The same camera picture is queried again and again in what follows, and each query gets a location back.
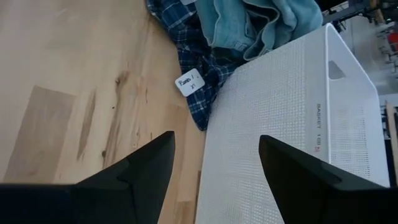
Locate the white plastic mesh basket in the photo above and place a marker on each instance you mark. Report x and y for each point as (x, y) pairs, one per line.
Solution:
(264, 140)

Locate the light blue fleece garment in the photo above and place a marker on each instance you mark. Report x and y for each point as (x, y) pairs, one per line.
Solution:
(298, 18)

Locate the white label reading Pants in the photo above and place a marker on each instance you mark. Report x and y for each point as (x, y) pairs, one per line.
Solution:
(189, 82)

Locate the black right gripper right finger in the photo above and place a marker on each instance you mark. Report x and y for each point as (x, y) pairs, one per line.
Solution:
(326, 199)

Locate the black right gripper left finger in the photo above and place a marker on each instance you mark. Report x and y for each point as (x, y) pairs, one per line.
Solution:
(109, 199)

